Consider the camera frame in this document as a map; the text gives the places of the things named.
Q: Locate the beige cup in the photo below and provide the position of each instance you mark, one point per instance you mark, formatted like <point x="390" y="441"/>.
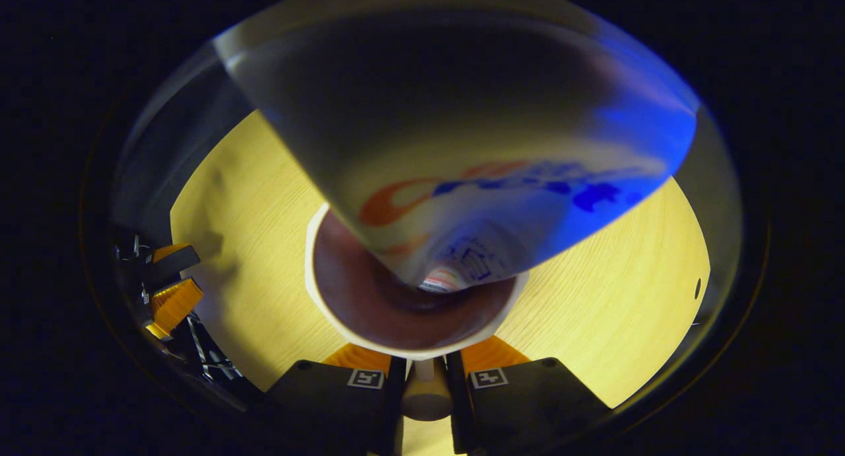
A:
<point x="370" y="304"/>

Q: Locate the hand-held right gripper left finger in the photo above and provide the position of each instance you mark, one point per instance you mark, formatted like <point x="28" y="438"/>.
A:
<point x="330" y="396"/>

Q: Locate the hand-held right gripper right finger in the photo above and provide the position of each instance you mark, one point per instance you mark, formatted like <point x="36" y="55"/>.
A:
<point x="528" y="396"/>

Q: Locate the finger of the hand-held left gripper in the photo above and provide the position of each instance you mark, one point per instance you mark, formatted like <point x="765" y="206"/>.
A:
<point x="173" y="264"/>
<point x="175" y="304"/>

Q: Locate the white toothpaste tube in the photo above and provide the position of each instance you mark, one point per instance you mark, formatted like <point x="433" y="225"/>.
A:
<point x="429" y="113"/>

